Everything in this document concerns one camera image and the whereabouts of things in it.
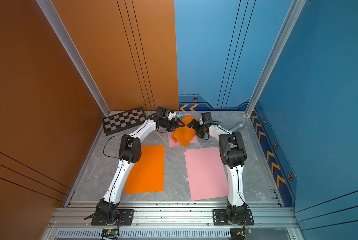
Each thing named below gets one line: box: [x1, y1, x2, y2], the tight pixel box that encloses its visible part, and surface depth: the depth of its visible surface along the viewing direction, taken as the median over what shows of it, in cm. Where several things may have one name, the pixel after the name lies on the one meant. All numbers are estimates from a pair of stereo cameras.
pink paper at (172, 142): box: [168, 131, 199, 148], surface depth 105 cm
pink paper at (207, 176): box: [184, 146, 229, 201], surface depth 92 cm
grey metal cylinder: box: [229, 121, 245, 132], surface depth 111 cm
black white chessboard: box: [102, 106, 147, 136], surface depth 113 cm
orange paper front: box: [125, 145, 165, 194], surface depth 86 cm
